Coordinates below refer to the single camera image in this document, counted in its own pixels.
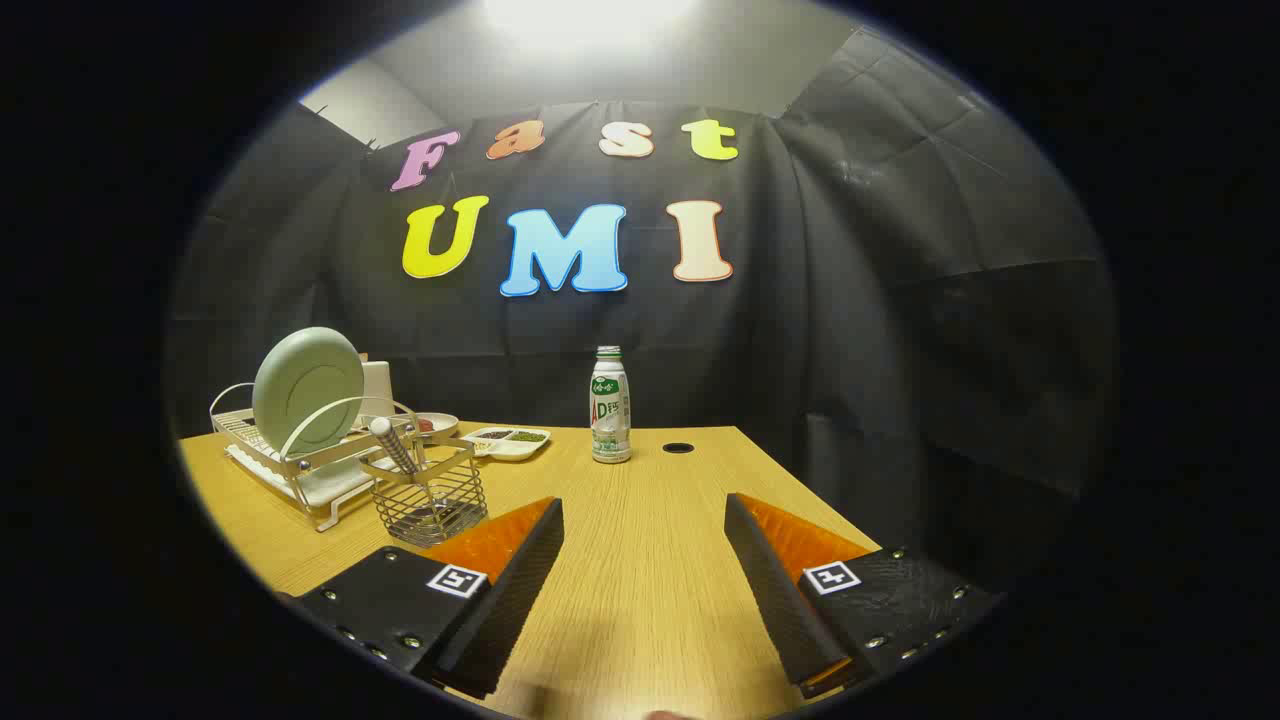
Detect pale green plate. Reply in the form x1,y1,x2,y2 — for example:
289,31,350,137
252,327,366,459

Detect black backdrop cloth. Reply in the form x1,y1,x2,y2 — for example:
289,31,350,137
165,25,1116,591

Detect metal wire dish rack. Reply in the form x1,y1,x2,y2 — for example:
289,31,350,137
209,383,463,532

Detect white drip tray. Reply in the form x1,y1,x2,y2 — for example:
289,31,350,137
226,443,386,509

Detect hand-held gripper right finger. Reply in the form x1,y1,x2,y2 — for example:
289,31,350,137
724,492,1001,701

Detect metal wire basket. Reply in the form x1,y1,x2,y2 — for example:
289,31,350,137
360,437,489,548

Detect white green drink bottle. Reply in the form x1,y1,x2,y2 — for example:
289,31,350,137
589,346,633,465

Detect white divided tray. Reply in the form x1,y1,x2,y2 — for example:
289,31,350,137
462,427,552,462

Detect spoon with ribbed white handle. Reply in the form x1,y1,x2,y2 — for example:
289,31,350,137
368,416,451,526

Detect white toaster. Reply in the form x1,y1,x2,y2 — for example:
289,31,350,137
358,360,393,416

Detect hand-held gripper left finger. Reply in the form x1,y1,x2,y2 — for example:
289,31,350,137
290,497,565,701

